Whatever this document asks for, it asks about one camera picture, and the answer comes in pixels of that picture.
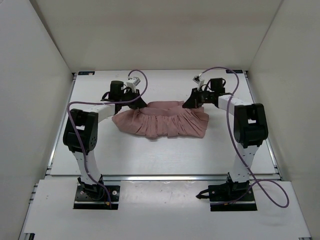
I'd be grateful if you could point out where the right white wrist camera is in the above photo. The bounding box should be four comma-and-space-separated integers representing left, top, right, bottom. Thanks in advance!
192, 75, 204, 86

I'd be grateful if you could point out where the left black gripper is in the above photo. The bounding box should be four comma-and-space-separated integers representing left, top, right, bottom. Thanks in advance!
119, 88, 147, 110

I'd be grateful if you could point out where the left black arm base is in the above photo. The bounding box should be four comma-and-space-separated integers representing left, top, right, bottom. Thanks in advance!
73, 177, 121, 210

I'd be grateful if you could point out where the aluminium table edge rail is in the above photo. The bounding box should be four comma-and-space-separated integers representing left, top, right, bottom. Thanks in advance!
45, 171, 281, 182

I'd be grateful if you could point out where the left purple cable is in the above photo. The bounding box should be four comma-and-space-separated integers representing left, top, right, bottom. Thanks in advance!
66, 69, 149, 204

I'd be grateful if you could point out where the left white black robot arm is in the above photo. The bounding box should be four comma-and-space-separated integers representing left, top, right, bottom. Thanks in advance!
62, 77, 147, 199

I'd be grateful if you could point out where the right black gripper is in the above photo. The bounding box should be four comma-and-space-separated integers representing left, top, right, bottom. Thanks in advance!
183, 87, 215, 109

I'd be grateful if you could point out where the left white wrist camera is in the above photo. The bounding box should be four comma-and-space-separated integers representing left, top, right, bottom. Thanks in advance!
126, 76, 141, 90

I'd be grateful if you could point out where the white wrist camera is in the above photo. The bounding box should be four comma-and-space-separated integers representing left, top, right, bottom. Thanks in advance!
126, 76, 141, 90
192, 75, 204, 86

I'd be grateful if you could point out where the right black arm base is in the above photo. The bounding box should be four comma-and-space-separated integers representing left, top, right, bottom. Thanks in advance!
196, 175, 258, 212

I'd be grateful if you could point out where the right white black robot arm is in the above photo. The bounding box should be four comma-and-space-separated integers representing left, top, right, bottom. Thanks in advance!
182, 78, 269, 200

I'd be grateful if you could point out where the pink pleated skirt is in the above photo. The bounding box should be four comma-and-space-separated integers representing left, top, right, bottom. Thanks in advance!
112, 101, 209, 139

